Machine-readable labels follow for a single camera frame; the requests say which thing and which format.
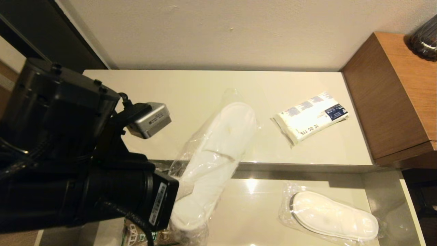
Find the dark door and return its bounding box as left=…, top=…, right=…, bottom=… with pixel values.
left=0, top=0, right=109, bottom=70

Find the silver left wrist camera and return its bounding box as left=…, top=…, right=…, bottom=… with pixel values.
left=126, top=102, right=172, bottom=139

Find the brown wooden side cabinet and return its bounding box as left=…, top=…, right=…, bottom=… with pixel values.
left=341, top=32, right=437, bottom=168

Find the brown snack bag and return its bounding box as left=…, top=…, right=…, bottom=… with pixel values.
left=122, top=219, right=178, bottom=246

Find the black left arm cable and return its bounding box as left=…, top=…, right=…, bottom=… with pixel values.
left=99, top=200, right=154, bottom=246

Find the black metal stand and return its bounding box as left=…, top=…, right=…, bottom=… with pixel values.
left=411, top=186, right=437, bottom=219

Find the dark glass vase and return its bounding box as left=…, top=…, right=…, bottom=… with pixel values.
left=410, top=14, right=437, bottom=61

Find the beige drawer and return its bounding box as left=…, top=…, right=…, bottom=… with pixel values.
left=34, top=160, right=425, bottom=246

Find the white slipper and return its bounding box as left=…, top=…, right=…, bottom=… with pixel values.
left=279, top=181, right=386, bottom=245
left=167, top=88, right=262, bottom=246

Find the white tissue pack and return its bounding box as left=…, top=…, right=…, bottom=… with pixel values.
left=271, top=91, right=349, bottom=147

